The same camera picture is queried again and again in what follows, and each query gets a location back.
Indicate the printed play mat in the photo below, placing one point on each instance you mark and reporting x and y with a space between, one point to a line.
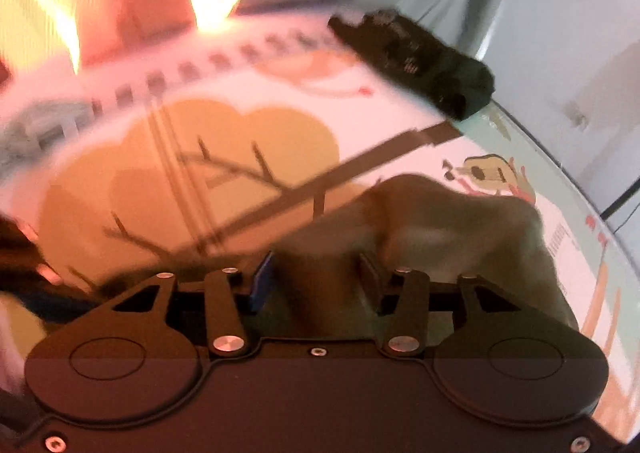
225 148

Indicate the black cloth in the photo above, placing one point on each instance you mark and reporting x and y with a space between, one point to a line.
415 58

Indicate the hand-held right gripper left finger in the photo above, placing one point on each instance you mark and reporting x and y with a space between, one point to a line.
261 283

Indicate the olive green garment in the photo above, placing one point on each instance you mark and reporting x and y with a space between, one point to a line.
440 223

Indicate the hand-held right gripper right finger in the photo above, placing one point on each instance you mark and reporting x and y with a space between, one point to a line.
372 283

